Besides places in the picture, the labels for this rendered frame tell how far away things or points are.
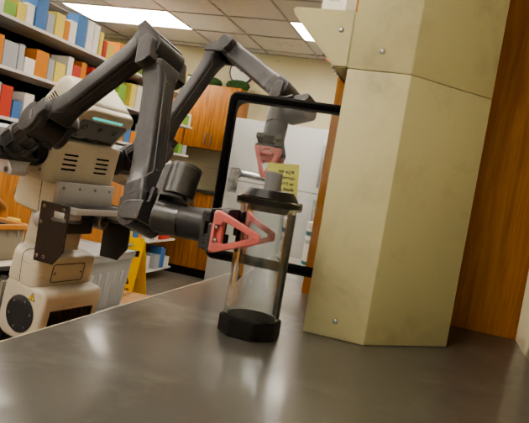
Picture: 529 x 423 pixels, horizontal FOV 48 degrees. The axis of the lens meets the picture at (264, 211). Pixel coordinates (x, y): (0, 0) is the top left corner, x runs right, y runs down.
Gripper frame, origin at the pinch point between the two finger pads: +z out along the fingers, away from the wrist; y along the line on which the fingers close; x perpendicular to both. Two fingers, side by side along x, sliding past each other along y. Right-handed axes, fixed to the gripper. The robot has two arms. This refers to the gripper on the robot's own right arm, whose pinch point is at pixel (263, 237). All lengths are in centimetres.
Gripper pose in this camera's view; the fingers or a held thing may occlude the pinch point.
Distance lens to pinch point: 97.0
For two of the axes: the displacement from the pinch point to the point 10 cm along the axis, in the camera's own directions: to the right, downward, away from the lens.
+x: -1.7, 9.8, 0.5
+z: 9.4, 1.8, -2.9
